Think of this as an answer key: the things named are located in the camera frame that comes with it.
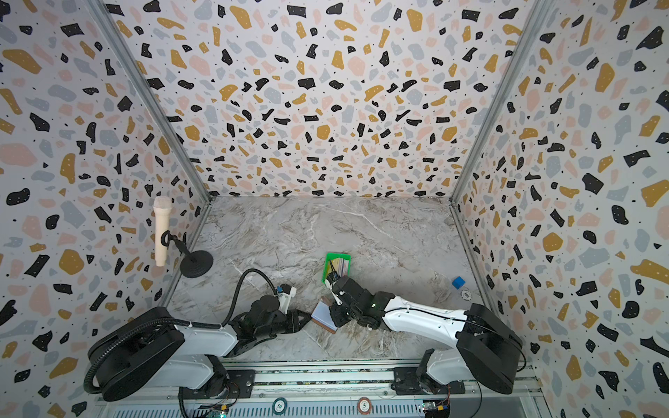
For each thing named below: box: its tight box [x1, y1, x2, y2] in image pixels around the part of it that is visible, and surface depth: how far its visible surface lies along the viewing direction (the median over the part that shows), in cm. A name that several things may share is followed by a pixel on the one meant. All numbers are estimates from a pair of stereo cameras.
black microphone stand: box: [160, 229, 214, 278], surface depth 97 cm
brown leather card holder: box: [310, 296, 338, 335], surface depth 87 cm
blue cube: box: [451, 276, 467, 290], surface depth 97 cm
